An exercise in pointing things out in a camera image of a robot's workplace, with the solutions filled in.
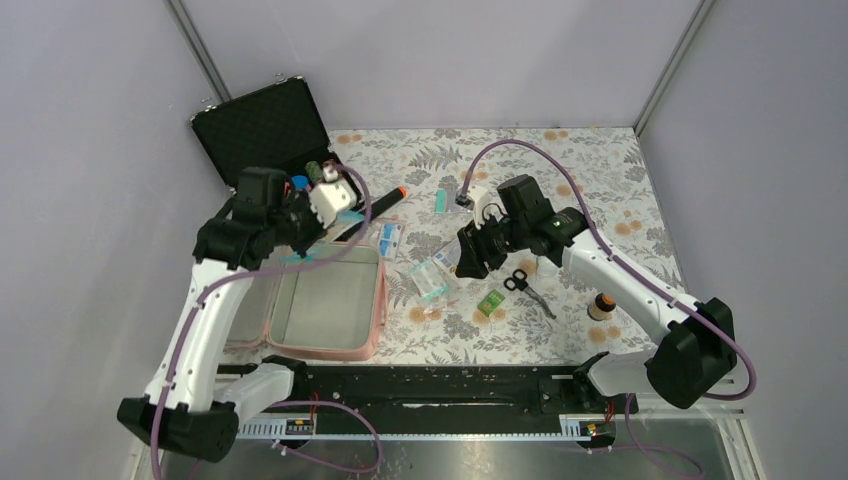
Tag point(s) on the small white medicine bottle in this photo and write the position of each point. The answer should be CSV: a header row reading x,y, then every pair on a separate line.
x,y
545,268

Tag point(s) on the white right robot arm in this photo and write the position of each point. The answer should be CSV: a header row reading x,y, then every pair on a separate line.
x,y
691,351

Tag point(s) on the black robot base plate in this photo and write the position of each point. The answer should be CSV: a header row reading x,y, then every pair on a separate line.
x,y
330,402

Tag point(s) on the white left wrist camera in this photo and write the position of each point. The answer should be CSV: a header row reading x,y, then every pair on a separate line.
x,y
328,200

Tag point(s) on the blue white blister pack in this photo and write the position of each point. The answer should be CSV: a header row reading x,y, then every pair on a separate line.
x,y
389,238

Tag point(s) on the black orange-tipped thermometer pen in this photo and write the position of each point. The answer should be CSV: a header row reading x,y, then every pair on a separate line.
x,y
379,207

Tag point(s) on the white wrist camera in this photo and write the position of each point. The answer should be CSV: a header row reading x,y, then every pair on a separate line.
x,y
328,200
475,199

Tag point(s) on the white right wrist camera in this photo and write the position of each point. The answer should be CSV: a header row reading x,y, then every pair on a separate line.
x,y
475,199

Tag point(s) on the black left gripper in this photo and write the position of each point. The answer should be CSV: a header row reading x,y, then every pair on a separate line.
x,y
320,232

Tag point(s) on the plastic bag of band-aids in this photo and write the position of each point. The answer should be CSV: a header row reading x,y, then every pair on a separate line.
x,y
431,283

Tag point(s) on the black poker chip case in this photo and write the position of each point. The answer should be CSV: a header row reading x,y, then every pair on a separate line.
x,y
277,127

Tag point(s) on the teal silver foil sachet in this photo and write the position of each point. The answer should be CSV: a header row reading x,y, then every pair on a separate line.
x,y
445,202

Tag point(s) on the black handled scissors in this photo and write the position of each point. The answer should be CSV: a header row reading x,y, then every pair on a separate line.
x,y
518,281

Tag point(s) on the brown bottle orange cap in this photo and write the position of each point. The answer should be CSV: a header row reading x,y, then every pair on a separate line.
x,y
601,308

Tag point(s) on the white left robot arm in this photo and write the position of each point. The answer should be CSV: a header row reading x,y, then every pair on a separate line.
x,y
180,410

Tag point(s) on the pink medicine kit bag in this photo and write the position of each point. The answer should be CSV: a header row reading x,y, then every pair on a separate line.
x,y
333,313

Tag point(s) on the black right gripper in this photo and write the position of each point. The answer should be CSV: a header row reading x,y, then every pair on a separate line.
x,y
474,251

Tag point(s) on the small green box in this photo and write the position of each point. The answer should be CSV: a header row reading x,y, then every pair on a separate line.
x,y
491,302

